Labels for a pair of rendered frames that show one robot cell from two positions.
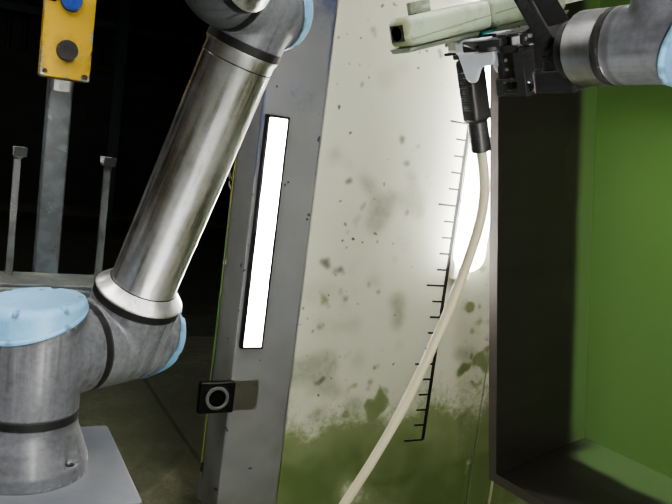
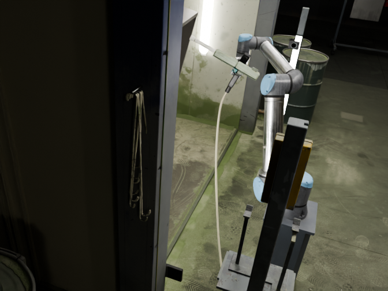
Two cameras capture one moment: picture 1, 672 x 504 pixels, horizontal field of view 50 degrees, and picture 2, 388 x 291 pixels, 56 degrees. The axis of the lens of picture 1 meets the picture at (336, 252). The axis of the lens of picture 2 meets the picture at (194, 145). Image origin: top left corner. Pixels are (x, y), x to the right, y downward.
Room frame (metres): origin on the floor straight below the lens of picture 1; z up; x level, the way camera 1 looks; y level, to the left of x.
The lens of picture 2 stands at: (2.81, 1.24, 2.11)
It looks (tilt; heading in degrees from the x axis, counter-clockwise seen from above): 31 degrees down; 224
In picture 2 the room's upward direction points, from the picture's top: 6 degrees clockwise
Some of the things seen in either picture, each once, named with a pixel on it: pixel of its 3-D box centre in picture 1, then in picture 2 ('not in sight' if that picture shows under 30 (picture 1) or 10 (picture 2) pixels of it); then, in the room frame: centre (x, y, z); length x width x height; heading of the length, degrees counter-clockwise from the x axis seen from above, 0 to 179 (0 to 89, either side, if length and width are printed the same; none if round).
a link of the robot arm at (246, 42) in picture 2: not in sight; (245, 43); (0.81, -0.33, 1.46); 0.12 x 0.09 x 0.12; 150
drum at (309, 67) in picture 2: not in sight; (297, 87); (-1.31, -1.04, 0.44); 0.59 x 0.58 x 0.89; 42
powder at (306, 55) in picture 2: not in sight; (305, 55); (-1.31, -1.04, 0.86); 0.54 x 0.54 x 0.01
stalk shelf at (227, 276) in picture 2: (52, 284); (256, 279); (1.77, 0.69, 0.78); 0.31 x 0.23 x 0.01; 118
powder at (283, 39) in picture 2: not in sight; (290, 41); (-1.73, -1.54, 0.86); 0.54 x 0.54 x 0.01
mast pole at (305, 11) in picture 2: not in sight; (284, 103); (0.07, -0.37, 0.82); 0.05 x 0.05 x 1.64; 28
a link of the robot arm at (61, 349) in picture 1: (37, 349); (297, 186); (1.08, 0.44, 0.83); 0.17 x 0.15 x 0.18; 150
